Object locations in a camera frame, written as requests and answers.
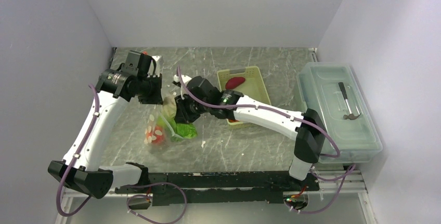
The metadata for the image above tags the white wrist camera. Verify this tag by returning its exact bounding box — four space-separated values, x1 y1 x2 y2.
147 56 163 76
172 75 192 87

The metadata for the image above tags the dark red sweet potato toy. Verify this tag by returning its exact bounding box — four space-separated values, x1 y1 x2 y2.
225 76 246 90

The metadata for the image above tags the clear plastic storage box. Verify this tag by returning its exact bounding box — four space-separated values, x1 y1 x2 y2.
295 62 383 164

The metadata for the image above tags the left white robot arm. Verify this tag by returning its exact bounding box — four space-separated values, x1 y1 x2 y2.
48 50 163 199

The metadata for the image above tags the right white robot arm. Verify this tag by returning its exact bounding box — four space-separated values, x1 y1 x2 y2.
173 75 327 190

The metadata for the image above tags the green cabbage toy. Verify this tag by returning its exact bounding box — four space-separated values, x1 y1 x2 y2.
161 95 198 142

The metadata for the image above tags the green perforated plastic basket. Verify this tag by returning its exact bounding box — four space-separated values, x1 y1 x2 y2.
217 66 271 105

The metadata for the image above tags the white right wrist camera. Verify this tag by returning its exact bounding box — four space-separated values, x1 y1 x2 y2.
172 75 192 87

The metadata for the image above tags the black handled hammer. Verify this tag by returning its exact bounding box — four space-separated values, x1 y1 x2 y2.
338 82 360 121

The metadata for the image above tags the orange peach toy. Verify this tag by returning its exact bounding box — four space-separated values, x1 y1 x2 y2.
144 125 166 145

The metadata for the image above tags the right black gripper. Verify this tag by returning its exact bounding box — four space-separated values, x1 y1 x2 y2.
174 91 211 125

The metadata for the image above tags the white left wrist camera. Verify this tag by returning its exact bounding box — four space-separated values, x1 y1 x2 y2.
147 56 163 76

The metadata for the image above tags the clear polka dot zip bag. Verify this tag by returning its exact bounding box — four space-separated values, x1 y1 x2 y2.
144 91 190 149

